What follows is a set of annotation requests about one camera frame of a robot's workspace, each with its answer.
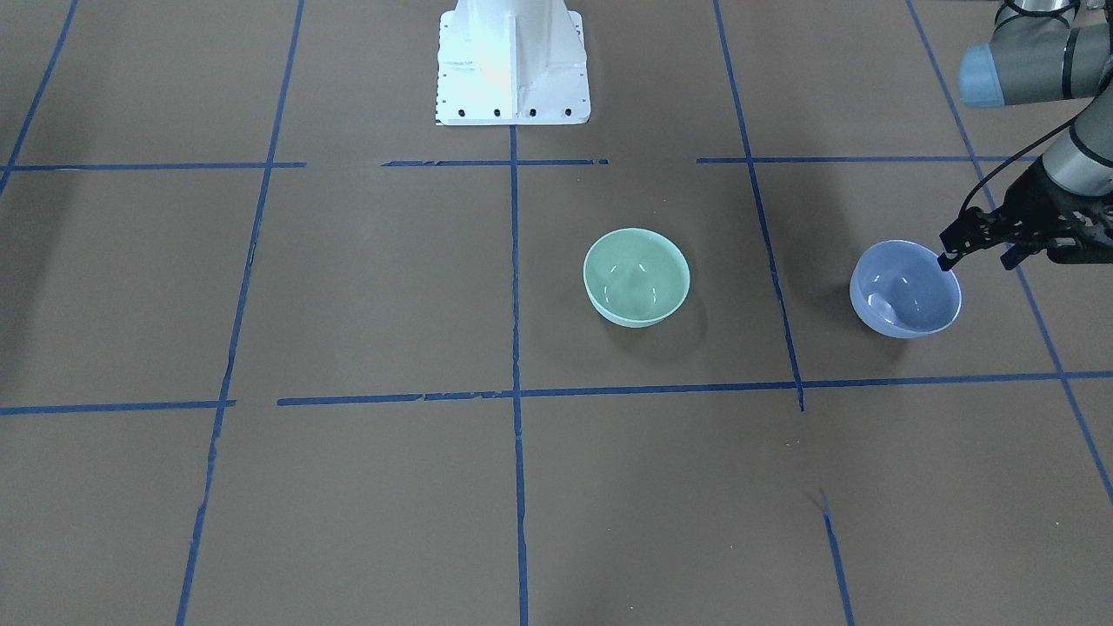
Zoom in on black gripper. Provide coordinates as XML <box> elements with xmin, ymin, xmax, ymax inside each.
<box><xmin>937</xmin><ymin>160</ymin><xmax>1112</xmax><ymax>272</ymax></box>

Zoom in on blue bowl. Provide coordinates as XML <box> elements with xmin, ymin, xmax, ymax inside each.
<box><xmin>848</xmin><ymin>239</ymin><xmax>963</xmax><ymax>338</ymax></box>

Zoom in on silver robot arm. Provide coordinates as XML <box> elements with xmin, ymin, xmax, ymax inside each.
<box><xmin>937</xmin><ymin>1</ymin><xmax>1112</xmax><ymax>272</ymax></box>

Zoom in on green bowl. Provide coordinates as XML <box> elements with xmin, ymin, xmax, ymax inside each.
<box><xmin>582</xmin><ymin>229</ymin><xmax>691</xmax><ymax>329</ymax></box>

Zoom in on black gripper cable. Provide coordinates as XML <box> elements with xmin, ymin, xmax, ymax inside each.
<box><xmin>958</xmin><ymin>113</ymin><xmax>1083</xmax><ymax>223</ymax></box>

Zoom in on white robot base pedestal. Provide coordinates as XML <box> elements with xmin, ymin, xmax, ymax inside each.
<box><xmin>435</xmin><ymin>1</ymin><xmax>592</xmax><ymax>126</ymax></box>

